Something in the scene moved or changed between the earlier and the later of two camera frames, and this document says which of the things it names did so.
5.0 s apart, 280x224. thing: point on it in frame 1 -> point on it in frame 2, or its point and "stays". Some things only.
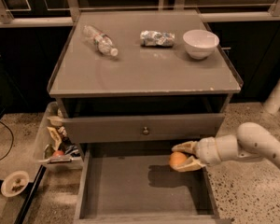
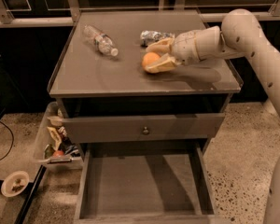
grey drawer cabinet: (132, 86) stays
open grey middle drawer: (133, 183) stays
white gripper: (207, 150) -> (184, 49)
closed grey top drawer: (146, 127) stays
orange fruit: (176, 158) -> (148, 58)
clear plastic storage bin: (53, 147) stays
